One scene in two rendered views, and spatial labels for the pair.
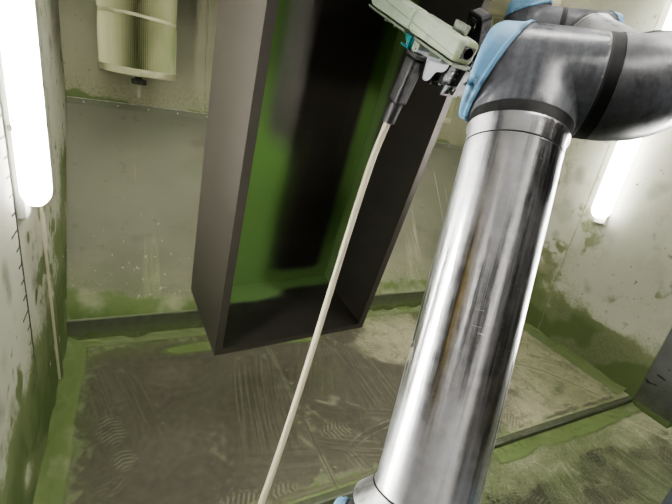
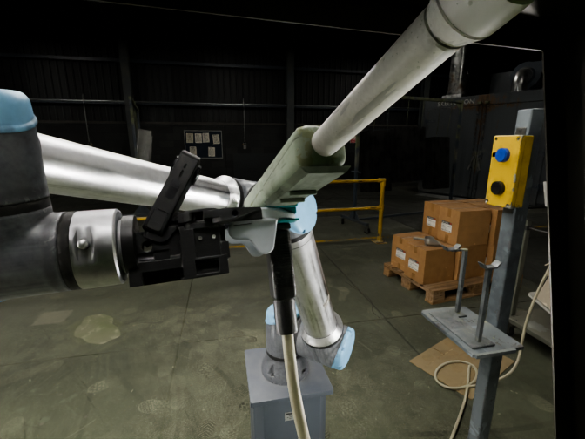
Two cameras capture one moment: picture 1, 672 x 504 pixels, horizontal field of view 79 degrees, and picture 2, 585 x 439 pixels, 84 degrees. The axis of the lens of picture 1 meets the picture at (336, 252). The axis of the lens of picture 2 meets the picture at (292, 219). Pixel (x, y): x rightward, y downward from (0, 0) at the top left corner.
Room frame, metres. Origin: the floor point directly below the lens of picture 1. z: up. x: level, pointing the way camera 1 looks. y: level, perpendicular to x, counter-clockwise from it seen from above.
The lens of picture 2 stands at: (1.30, 0.05, 1.53)
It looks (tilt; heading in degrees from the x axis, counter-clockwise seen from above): 13 degrees down; 196
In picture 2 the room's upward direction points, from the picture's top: straight up
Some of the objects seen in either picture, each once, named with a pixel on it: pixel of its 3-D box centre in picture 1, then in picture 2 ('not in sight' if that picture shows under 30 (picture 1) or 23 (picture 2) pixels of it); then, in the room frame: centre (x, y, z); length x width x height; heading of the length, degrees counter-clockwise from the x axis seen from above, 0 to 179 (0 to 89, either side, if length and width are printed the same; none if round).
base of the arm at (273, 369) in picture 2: not in sight; (285, 357); (0.23, -0.30, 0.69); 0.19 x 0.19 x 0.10
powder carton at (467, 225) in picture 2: not in sight; (463, 224); (-2.35, 0.84, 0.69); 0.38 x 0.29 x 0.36; 121
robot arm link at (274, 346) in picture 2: not in sight; (286, 327); (0.23, -0.29, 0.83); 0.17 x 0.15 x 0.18; 75
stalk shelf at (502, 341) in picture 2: not in sight; (467, 328); (-0.04, 0.41, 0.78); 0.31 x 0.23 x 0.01; 29
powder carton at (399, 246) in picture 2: not in sight; (413, 251); (-2.42, 0.38, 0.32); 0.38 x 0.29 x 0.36; 127
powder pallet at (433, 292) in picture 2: not in sight; (449, 273); (-2.47, 0.79, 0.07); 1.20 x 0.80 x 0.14; 126
